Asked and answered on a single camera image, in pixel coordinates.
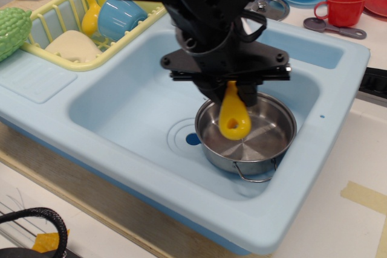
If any yellow dish rack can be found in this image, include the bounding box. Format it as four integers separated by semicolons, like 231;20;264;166
22;0;166;72

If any light blue toy sink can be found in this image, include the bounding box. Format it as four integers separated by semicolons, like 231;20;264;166
1;16;370;254

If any red plastic mug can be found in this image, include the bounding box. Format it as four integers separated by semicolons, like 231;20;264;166
314;0;365;27

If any steel pot lid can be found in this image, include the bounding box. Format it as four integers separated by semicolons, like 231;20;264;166
245;0;290;21

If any toy knife yellow handle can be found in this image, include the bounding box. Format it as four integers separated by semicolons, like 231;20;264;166
218;81;252;141

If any stainless steel pot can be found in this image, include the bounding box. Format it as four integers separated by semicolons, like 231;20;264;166
195;92;297;182

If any yellow tape piece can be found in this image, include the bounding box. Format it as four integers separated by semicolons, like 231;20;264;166
31;233;67;253

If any yellow toy spoon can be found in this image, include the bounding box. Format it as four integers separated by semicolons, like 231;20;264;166
81;0;100;36

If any grey toy spoon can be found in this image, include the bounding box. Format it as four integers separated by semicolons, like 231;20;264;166
303;18;367;40

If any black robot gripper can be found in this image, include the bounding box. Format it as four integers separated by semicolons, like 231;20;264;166
160;27;291;107

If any black braided cable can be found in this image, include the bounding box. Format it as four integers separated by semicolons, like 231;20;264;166
0;207;68;258

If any black rail at right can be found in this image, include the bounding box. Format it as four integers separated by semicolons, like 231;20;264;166
359;67;387;99

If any green toy vegetable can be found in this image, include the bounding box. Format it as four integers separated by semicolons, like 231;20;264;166
1;7;33;61

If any blue cup in rack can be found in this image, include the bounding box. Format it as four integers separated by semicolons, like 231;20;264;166
97;0;148;41

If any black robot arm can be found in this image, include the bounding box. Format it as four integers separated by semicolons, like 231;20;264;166
139;0;291;107

